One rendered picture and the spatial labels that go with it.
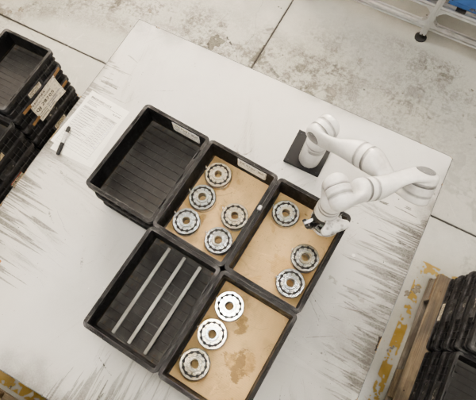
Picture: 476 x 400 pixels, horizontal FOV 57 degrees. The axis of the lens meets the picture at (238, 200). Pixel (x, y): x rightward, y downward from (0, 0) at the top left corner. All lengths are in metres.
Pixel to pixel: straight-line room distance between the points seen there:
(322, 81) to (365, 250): 1.46
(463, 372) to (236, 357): 1.09
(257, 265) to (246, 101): 0.78
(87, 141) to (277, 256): 0.97
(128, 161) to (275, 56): 1.57
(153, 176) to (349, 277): 0.87
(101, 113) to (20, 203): 0.52
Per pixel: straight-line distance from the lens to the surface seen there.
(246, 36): 3.16
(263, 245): 1.64
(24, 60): 2.67
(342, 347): 1.76
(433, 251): 2.72
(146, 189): 1.74
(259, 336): 1.59
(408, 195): 1.41
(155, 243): 1.67
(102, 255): 1.84
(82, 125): 2.08
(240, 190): 1.70
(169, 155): 1.78
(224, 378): 1.59
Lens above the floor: 2.42
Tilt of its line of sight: 70 degrees down
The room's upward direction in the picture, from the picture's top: straight up
